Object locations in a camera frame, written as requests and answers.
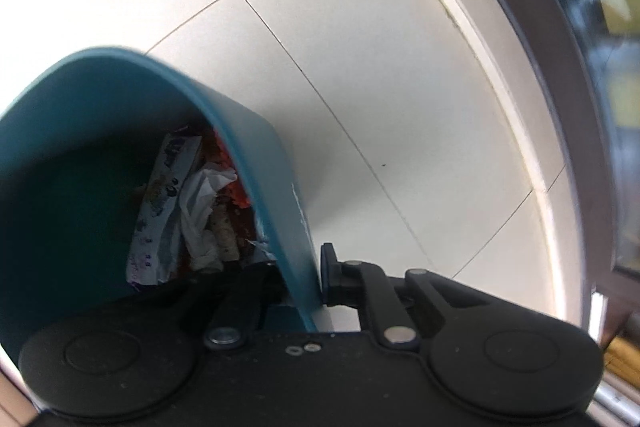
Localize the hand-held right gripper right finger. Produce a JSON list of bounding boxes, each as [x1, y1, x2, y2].
[[319, 243, 556, 350]]

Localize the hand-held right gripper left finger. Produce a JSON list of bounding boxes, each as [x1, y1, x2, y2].
[[127, 257, 282, 350]]

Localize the white wrapper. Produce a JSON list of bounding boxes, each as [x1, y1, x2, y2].
[[178, 161, 239, 271]]

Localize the red plastic bag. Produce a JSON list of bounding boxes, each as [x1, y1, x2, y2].
[[212, 129, 257, 210]]

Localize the purple cookie box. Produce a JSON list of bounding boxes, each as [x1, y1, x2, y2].
[[124, 129, 204, 291]]

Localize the teal plastic bin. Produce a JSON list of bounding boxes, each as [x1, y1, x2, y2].
[[0, 47, 321, 358]]

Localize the glass sliding door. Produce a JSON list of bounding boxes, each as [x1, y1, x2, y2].
[[430, 0, 640, 427]]

